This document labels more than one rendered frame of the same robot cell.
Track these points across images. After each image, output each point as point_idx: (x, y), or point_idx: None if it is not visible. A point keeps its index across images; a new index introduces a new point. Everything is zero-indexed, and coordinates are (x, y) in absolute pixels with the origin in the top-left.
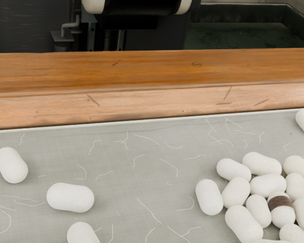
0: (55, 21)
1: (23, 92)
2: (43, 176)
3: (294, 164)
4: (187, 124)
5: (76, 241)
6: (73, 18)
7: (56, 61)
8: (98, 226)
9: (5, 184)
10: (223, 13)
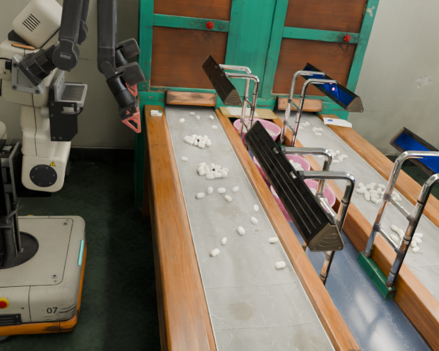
0: None
1: (176, 189)
2: None
3: (202, 164)
4: (181, 175)
5: (222, 189)
6: None
7: (159, 184)
8: (214, 190)
9: (203, 198)
10: None
